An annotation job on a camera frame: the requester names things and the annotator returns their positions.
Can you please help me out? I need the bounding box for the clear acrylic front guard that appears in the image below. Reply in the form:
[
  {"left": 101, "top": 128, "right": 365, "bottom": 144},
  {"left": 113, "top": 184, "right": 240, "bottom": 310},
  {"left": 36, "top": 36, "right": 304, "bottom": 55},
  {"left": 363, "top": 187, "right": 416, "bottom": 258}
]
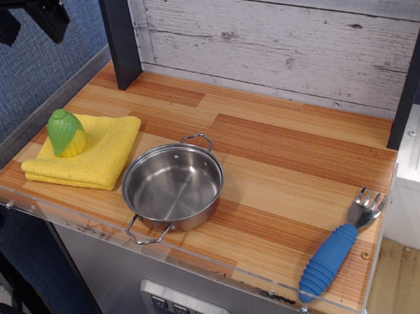
[{"left": 0, "top": 150, "right": 394, "bottom": 314}]

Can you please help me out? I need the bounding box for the folded yellow cloth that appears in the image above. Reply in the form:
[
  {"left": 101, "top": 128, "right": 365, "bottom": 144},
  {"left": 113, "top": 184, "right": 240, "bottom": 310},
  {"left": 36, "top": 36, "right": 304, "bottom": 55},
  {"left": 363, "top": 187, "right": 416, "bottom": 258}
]
[{"left": 21, "top": 114, "right": 141, "bottom": 191}]

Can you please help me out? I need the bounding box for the black left upright post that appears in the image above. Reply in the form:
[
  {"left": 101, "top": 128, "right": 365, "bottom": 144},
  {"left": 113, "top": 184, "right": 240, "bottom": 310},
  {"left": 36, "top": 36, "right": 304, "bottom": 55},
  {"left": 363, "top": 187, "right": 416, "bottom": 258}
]
[{"left": 98, "top": 0, "right": 142, "bottom": 91}]

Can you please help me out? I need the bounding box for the toy corn cob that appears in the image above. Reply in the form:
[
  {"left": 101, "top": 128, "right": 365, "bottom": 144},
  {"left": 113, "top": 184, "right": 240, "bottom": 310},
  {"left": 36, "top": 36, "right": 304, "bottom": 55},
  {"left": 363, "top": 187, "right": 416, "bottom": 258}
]
[{"left": 47, "top": 108, "right": 87, "bottom": 157}]

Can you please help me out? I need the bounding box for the black right upright post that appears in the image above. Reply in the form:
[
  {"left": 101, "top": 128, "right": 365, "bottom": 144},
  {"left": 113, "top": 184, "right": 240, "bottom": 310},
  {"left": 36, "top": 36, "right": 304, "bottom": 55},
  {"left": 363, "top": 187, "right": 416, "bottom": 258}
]
[{"left": 387, "top": 28, "right": 420, "bottom": 150}]

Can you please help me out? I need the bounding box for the black upright post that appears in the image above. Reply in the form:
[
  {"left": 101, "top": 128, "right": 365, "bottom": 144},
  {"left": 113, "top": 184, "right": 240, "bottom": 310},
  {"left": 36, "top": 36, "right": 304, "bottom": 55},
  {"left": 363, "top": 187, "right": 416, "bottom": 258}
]
[
  {"left": 387, "top": 28, "right": 420, "bottom": 150},
  {"left": 98, "top": 0, "right": 142, "bottom": 91}
]

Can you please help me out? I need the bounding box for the silver button control panel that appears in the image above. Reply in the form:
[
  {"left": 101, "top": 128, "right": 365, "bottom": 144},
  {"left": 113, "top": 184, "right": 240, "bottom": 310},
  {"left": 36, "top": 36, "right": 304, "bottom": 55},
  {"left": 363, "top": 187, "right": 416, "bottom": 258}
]
[{"left": 139, "top": 279, "right": 231, "bottom": 314}]

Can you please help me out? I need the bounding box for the blue handled fork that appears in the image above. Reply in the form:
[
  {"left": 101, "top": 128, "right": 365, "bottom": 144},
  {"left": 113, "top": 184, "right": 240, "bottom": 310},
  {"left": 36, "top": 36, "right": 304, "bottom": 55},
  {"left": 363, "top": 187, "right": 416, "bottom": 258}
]
[{"left": 299, "top": 188, "right": 388, "bottom": 304}]

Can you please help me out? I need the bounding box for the silver steel pot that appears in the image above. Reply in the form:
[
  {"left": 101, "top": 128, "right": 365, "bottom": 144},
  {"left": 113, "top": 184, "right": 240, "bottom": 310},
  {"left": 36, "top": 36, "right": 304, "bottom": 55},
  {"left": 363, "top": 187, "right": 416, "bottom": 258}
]
[{"left": 121, "top": 133, "right": 225, "bottom": 245}]

